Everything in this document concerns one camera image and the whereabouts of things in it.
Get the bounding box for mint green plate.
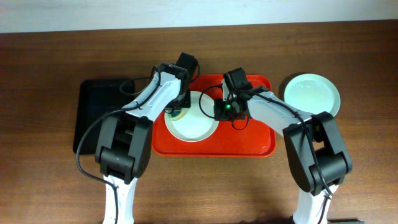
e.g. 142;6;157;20
281;73;341;116

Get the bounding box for yellow green sponge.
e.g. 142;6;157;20
169;110;186;121

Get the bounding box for black tray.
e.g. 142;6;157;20
73;78;135;152

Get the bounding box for red plastic tray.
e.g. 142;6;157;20
152;74;276;157

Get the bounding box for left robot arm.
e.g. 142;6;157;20
95;53;198;223

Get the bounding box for white plate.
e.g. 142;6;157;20
164;91;219;142

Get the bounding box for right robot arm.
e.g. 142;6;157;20
214;67;353;223

